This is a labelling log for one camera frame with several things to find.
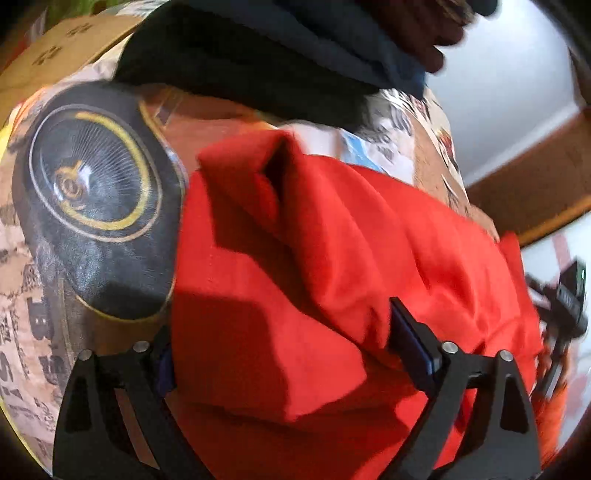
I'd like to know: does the red large garment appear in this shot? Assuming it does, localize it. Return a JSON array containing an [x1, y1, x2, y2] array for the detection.
[[170, 130, 543, 479]]

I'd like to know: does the dark folded clothes pile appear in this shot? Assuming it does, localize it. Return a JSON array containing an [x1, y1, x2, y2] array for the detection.
[[114, 1, 466, 128]]

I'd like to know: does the newspaper print bed cover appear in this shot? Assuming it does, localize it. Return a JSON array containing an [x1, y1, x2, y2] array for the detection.
[[1, 43, 495, 470]]

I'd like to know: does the brown cardboard box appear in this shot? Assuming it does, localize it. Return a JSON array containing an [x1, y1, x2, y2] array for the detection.
[[1, 15, 141, 122]]

